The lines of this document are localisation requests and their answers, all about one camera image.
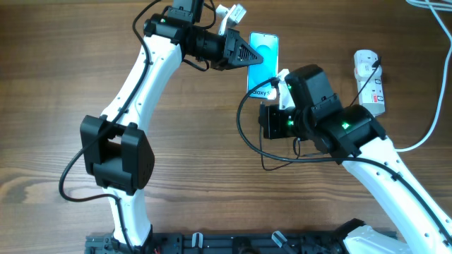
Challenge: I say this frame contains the white charger adapter plug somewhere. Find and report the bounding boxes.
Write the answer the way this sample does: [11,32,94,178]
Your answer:
[355,60,382,81]

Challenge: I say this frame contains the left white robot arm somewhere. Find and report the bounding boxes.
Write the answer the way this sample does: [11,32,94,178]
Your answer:
[80,1,263,253]

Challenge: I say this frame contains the white power strip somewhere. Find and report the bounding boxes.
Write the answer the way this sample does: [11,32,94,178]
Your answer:
[354,49,386,116]

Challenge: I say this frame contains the blue screen smartphone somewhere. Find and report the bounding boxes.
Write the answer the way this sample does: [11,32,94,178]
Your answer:
[247,32,279,90]

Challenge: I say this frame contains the white cables top corner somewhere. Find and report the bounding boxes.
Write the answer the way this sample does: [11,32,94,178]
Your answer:
[405,0,452,13]

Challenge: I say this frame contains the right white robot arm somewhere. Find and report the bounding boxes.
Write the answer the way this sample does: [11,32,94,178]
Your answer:
[260,64,451,253]

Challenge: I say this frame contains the white power strip cord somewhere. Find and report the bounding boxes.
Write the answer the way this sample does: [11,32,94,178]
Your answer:
[393,0,452,153]

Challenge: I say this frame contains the black charger cable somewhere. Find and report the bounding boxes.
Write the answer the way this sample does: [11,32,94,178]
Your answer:
[259,56,383,172]

